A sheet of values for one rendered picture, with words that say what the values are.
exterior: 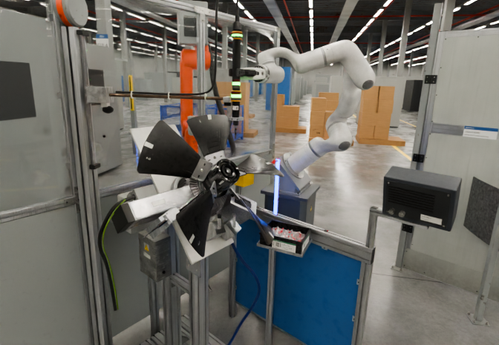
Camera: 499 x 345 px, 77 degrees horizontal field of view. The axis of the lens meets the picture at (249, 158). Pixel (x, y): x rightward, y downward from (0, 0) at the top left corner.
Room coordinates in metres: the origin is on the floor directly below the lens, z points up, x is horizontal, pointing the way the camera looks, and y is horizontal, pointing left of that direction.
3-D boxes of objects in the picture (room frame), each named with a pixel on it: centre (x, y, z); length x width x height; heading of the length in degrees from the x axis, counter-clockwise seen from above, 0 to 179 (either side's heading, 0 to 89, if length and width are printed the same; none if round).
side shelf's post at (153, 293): (1.66, 0.56, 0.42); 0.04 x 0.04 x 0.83; 50
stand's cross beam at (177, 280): (1.43, 0.32, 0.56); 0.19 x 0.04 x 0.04; 50
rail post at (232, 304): (1.88, 0.09, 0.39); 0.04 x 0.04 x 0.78; 50
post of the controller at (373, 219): (1.33, -0.57, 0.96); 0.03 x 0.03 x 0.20; 50
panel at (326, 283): (1.61, -0.24, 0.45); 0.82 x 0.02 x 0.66; 50
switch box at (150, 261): (1.44, 0.47, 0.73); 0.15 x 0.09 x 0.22; 50
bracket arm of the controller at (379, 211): (1.27, -0.65, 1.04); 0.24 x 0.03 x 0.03; 50
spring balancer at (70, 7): (1.46, 0.78, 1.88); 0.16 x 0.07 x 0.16; 175
